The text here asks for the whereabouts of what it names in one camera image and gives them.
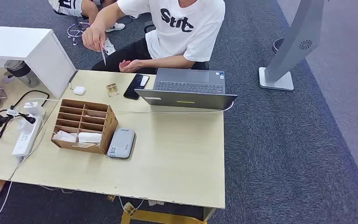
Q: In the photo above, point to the person's left hand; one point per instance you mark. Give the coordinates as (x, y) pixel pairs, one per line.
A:
(129, 65)

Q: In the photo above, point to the person's right hand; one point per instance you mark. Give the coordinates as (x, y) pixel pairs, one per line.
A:
(92, 37)

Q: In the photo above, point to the ID card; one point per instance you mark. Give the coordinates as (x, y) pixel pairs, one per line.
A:
(102, 54)

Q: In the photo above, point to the person's left forearm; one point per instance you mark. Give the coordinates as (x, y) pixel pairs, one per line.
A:
(166, 62)

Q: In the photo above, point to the person's right forearm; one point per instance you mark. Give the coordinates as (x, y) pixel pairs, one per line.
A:
(105, 17)

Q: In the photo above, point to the person in white shorts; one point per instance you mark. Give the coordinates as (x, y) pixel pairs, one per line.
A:
(69, 6)

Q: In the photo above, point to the person in white shirt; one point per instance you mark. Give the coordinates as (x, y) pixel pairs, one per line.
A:
(179, 40)

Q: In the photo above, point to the grey card reader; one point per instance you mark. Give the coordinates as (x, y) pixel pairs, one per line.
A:
(122, 143)

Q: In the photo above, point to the white key card sleeve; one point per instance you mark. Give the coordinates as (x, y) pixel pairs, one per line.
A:
(64, 136)
(89, 137)

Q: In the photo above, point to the purple swivel chair base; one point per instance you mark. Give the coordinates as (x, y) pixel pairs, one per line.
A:
(77, 31)

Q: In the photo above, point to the black smartphone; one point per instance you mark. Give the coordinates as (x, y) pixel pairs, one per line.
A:
(135, 86)

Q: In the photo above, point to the small gold trinket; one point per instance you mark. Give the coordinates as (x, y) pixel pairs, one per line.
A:
(112, 89)

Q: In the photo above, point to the white earbuds case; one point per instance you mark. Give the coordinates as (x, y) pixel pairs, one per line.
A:
(79, 90)

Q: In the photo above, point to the grey laptop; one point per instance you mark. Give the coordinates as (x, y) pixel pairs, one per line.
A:
(188, 77)

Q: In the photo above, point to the cardboard compartment organizer box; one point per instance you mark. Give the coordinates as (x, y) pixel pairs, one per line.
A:
(105, 136)

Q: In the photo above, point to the grey insulated bottle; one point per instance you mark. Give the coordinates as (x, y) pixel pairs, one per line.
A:
(20, 69)

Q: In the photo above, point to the white cabinet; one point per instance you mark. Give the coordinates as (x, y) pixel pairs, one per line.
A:
(12, 41)

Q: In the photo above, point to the white charger block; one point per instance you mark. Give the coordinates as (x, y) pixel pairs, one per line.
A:
(32, 108)

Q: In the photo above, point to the black plug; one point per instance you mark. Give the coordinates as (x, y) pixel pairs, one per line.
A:
(27, 118)

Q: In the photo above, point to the white power strip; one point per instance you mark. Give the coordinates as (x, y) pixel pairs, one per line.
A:
(24, 143)

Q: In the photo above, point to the round dark stand base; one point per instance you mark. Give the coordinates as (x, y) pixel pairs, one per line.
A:
(276, 46)

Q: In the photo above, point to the grey kiosk stand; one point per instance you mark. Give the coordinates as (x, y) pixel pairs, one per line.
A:
(296, 40)

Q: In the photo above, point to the yellow metal base frame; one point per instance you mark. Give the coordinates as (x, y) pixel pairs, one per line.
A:
(160, 218)

